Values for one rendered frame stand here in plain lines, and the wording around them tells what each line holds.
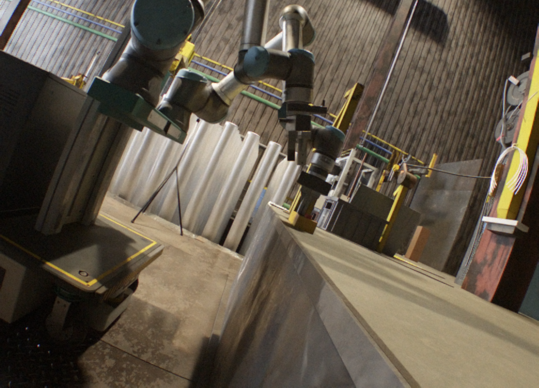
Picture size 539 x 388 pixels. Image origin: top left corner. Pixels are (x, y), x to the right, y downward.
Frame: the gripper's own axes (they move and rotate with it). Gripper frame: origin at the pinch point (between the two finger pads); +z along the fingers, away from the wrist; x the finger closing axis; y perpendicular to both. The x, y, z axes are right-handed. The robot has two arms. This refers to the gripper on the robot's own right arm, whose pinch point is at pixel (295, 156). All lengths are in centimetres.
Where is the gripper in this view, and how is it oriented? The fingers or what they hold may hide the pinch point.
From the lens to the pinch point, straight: 92.8
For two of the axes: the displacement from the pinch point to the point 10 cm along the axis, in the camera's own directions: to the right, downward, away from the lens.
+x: 2.0, 1.7, -9.6
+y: -9.8, -0.1, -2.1
